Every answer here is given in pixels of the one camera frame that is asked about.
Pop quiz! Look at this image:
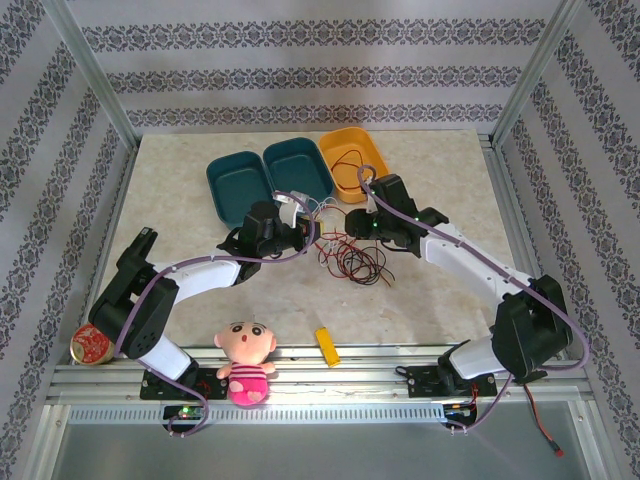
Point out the teal plastic bin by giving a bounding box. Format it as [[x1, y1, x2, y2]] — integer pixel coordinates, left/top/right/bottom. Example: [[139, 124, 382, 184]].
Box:
[[262, 137, 335, 201], [205, 151, 276, 225]]

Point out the yellow plastic bin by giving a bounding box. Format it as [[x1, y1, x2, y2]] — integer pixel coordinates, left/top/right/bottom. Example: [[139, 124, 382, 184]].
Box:
[[318, 127, 391, 205]]

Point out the pink plush doll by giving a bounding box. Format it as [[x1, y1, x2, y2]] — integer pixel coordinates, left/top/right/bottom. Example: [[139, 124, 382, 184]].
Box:
[[213, 319, 279, 409]]

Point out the yellow rectangular block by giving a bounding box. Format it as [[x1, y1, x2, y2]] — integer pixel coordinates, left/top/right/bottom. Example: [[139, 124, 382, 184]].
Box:
[[313, 326, 342, 368]]

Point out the red round tin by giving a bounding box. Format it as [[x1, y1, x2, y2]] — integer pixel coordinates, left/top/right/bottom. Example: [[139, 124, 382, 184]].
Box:
[[69, 323, 120, 365]]

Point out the grey metal sheet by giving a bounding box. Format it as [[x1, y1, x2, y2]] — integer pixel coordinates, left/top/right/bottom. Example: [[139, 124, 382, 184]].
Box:
[[49, 422, 594, 480]]

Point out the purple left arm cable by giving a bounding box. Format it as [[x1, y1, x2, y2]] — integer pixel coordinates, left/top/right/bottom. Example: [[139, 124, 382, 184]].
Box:
[[113, 191, 317, 440]]

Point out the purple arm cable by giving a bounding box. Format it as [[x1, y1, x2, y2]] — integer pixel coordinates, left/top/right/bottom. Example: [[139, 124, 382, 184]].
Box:
[[357, 164, 591, 436], [113, 191, 317, 440]]

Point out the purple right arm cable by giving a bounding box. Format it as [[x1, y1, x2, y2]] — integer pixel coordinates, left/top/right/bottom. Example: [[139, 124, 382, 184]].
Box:
[[357, 164, 591, 436]]

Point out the aluminium side rail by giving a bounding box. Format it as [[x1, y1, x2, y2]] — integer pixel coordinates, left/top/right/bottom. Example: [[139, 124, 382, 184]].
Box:
[[478, 133, 596, 362], [49, 144, 141, 369]]

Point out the aluminium mounting rail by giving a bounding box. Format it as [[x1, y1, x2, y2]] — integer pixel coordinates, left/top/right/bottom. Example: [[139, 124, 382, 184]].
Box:
[[47, 343, 599, 407]]

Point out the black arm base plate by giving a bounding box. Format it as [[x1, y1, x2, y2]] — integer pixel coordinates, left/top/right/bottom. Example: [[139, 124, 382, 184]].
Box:
[[139, 367, 231, 401], [397, 363, 500, 400]]

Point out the perforated cable duct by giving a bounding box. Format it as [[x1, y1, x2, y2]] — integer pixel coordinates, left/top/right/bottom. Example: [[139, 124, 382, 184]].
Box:
[[67, 403, 446, 425]]

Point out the aluminium frame post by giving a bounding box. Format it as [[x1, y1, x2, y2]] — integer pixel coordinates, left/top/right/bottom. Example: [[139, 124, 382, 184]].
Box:
[[42, 0, 140, 150], [492, 0, 586, 147]]

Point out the red black wire with connector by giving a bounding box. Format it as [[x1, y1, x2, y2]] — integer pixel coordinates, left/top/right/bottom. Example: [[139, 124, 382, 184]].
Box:
[[524, 382, 566, 457]]

